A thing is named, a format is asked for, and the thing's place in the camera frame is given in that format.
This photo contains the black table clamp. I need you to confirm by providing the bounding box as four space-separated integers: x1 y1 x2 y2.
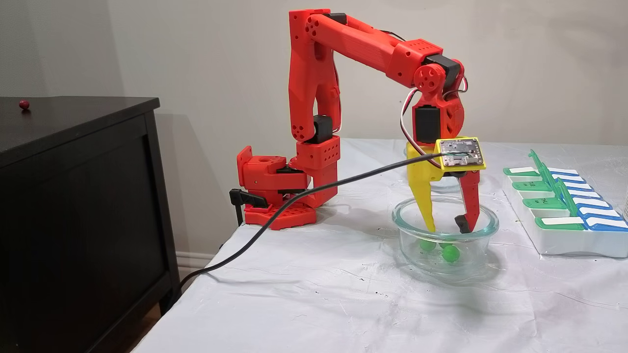
229 188 269 227

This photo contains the white baseboard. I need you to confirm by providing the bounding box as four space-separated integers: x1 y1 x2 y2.
176 251 219 287

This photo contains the weekly pill organizer box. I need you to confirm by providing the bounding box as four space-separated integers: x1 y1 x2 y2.
502 149 628 258

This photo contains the black wooden cabinet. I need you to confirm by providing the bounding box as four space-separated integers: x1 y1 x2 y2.
0 96 181 353

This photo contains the white and red servo wire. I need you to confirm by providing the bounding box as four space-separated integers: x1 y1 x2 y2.
400 76 468 160

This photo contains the large clear glass bowl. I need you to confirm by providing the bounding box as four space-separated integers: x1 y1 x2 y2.
391 196 500 276

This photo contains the camera board with yellow mount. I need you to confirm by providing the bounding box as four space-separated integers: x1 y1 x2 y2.
435 137 487 172

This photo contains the black camera cable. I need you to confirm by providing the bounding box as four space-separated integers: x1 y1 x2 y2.
167 151 471 307

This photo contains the small clear glass bowl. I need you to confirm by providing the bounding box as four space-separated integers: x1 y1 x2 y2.
404 141 484 193

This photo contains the white plastic table cover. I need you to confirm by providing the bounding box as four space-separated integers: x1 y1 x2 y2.
130 138 628 353

